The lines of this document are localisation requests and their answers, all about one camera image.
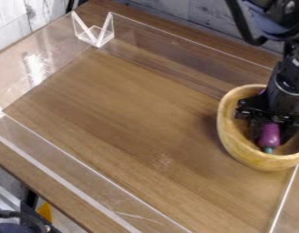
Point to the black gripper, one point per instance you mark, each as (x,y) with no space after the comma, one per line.
(277,103)

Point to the purple toy eggplant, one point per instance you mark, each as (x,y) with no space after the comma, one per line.
(269,138)

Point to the clear acrylic tray enclosure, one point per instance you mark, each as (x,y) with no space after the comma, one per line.
(108,104)

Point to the black clamp with cable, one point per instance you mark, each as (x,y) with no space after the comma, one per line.
(32,222)

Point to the brown wooden bowl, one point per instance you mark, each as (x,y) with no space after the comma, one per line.
(233,131)

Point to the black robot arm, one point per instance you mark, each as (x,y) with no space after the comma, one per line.
(269,20)

